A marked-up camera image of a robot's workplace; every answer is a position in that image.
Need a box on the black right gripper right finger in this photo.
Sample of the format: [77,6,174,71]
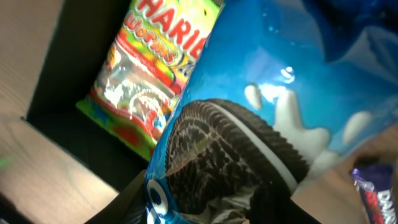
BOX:
[248,186,320,224]

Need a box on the dark green box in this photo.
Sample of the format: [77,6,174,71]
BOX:
[25,0,147,192]

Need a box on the green Haribo worms bag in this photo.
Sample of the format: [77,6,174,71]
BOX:
[76,0,221,160]

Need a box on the purple Dairy Milk bar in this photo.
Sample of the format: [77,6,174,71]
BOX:
[351,163,397,224]

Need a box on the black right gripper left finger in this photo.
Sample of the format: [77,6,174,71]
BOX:
[85,170,146,224]

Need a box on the blue Oreo cookie pack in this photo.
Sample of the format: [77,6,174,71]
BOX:
[145,0,397,223]

